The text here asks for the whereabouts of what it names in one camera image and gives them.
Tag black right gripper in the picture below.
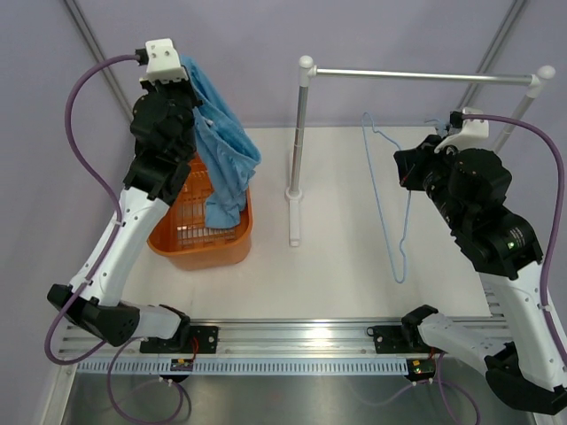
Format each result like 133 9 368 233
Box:
395 135 469 231

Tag blue wire hanger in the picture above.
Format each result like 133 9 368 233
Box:
360 112 412 285

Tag light blue shorts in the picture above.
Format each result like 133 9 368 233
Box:
181 56 261 229

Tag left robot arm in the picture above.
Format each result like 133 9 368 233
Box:
47 80 201 353

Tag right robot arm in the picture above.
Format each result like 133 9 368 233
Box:
393 135 566 416

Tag orange plastic basket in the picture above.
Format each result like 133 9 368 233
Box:
148 157 253 271

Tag silver clothes rack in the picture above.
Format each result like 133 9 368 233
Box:
285 55 556 248

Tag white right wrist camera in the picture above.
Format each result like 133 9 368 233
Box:
435 107 489 153

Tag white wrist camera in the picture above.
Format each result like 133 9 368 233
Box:
136 38 190 84
435 107 489 153

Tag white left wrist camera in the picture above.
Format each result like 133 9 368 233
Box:
136 38 190 84

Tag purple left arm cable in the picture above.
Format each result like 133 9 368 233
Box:
43 52 191 420

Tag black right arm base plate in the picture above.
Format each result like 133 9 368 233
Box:
366 323 450 354

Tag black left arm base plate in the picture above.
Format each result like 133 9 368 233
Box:
140 325 219 354

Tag aluminium mounting rail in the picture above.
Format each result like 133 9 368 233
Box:
57 321 540 358

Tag white slotted cable duct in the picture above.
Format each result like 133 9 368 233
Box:
77 358 408 376

